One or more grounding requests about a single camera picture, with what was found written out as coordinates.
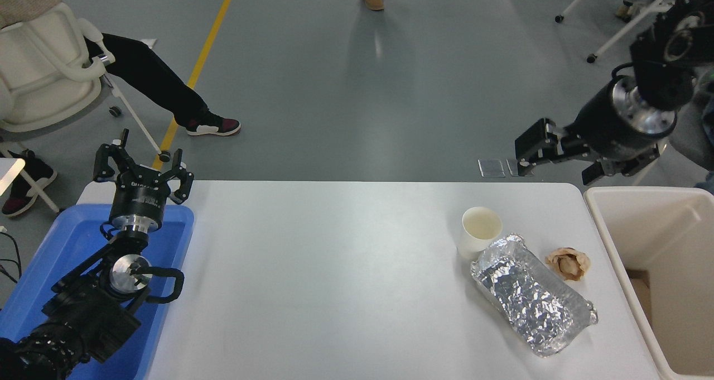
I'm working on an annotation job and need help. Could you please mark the white office chair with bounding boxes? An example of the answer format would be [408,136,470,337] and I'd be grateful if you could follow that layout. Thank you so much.
[0,3,172,163]

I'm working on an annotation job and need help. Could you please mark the crumpled tan paper ball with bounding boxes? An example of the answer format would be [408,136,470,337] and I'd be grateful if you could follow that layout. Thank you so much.
[545,247,591,282]

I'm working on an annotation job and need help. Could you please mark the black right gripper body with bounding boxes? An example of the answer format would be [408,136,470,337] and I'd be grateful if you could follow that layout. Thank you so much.
[565,80,668,162]

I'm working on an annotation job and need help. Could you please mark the white paper cup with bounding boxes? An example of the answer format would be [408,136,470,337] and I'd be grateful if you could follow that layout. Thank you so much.
[457,206,503,260]

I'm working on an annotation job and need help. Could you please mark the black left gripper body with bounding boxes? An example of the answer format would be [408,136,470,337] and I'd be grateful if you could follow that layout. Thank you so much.
[109,167,171,224]

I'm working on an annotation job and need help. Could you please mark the seated person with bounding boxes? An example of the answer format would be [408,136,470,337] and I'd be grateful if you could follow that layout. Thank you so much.
[615,0,714,22]
[694,97,714,194]
[0,0,242,218]

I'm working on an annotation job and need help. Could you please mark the white chair with castors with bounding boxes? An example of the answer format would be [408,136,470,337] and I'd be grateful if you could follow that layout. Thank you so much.
[554,0,678,65]

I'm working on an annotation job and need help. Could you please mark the crumpled foil tray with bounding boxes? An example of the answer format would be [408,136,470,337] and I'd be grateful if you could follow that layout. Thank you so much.
[470,233,599,359]

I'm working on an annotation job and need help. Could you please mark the blue plastic tray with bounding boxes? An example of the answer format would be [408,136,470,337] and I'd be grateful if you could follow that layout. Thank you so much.
[0,204,195,380]

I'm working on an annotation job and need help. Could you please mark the large pale bin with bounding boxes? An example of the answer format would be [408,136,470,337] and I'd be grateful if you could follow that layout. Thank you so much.
[583,186,714,380]

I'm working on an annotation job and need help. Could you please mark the black cables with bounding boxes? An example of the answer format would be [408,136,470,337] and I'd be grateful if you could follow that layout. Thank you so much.
[0,227,23,286]

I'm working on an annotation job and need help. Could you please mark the brown cardboard piece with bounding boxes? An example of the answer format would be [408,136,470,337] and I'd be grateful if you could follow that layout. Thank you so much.
[625,268,654,326]

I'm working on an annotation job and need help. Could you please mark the metal floor plate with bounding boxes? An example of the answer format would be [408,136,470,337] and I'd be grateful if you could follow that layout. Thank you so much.
[506,157,534,177]
[478,158,506,178]

